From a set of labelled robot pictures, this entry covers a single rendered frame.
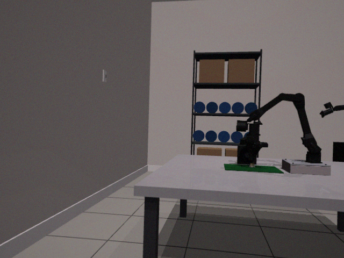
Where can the green circuit board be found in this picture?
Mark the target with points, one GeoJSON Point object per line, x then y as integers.
{"type": "Point", "coordinates": [251, 167]}

